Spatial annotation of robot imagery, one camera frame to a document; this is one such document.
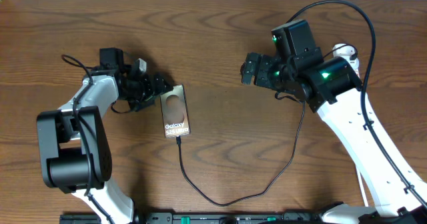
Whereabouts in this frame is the black USB charging cable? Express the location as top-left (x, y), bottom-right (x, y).
top-left (175, 43), bottom-right (359, 207)

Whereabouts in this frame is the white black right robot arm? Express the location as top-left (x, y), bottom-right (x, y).
top-left (241, 19), bottom-right (426, 223)

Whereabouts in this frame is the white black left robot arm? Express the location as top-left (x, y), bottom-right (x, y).
top-left (36, 47), bottom-right (173, 223)

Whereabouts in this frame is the white power strip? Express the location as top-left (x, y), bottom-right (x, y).
top-left (354, 69), bottom-right (360, 78)

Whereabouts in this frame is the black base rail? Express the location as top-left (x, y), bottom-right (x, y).
top-left (59, 211), bottom-right (394, 224)

